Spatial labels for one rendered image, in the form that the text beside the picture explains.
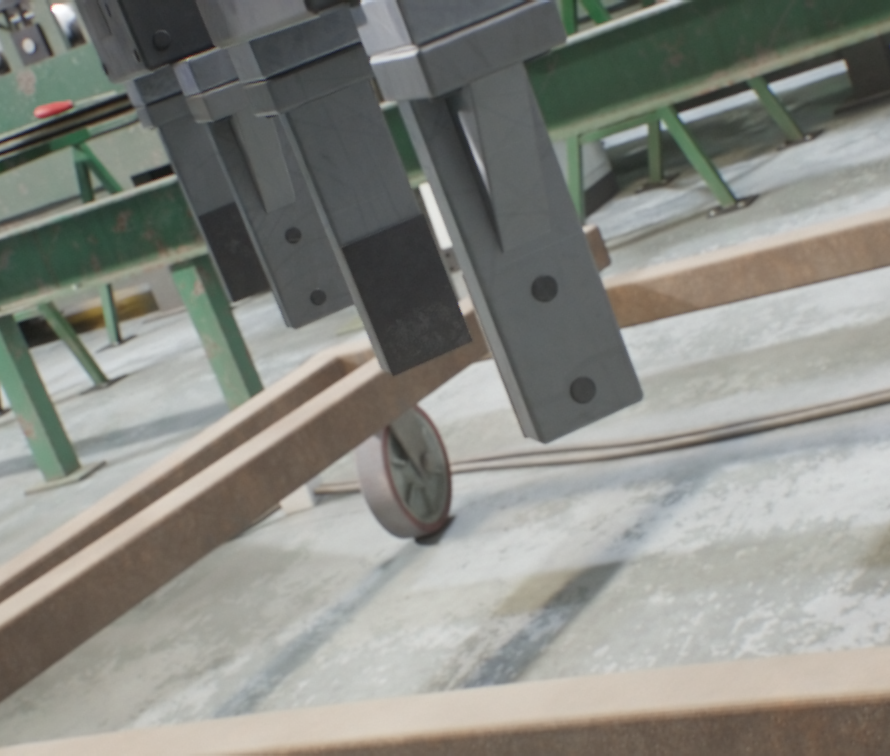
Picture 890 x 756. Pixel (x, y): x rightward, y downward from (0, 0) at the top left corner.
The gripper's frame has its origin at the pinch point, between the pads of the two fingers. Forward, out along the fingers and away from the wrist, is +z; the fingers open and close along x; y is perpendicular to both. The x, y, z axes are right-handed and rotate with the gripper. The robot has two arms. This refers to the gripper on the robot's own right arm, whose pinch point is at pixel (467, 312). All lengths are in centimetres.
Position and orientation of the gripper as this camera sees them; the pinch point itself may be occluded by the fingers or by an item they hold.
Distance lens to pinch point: 47.0
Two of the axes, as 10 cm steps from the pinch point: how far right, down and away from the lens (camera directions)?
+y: -8.9, 4.0, -2.1
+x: 2.8, 1.2, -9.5
